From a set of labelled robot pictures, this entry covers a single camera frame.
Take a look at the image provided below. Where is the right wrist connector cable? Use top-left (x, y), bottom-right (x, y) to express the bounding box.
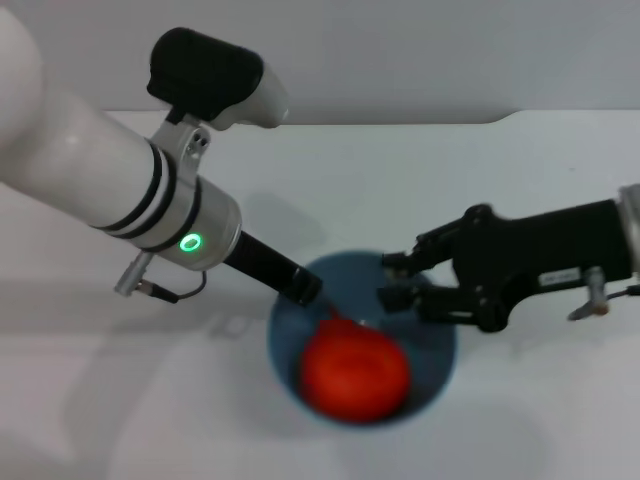
top-left (567, 267), bottom-right (640, 321)

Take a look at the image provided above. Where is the blue ceramic bowl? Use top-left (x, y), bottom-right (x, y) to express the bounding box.
top-left (267, 248), bottom-right (459, 425)

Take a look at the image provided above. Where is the left wrist connector cable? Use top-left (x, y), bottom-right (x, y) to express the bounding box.
top-left (113, 252), bottom-right (209, 304)

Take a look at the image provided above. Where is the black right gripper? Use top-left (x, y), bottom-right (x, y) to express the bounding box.
top-left (377, 198), bottom-right (634, 334)

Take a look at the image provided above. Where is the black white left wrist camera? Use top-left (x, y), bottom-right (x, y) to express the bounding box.
top-left (146, 27), bottom-right (291, 132)

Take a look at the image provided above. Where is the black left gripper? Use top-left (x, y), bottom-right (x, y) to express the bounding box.
top-left (224, 230), bottom-right (324, 306)

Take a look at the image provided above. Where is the wrist connector cable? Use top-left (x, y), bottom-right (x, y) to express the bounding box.
top-left (567, 267), bottom-right (640, 321)
top-left (113, 252), bottom-right (209, 304)

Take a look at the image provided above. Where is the orange fruit with stem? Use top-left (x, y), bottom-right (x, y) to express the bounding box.
top-left (298, 304), bottom-right (412, 421)

